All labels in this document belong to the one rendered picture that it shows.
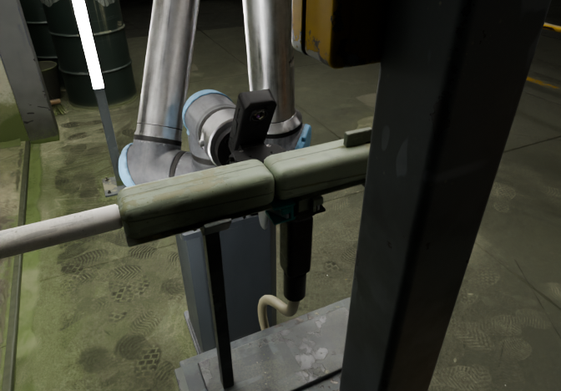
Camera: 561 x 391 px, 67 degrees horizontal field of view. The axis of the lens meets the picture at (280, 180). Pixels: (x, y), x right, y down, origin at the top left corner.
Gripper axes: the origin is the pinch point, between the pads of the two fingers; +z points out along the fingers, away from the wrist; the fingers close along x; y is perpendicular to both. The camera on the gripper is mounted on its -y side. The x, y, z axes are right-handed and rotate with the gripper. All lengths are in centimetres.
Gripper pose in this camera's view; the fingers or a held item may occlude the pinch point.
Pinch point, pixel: (298, 200)
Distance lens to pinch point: 48.4
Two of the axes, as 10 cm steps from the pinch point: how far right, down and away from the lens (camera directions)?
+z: 4.3, 4.6, -7.8
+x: -9.0, 2.1, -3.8
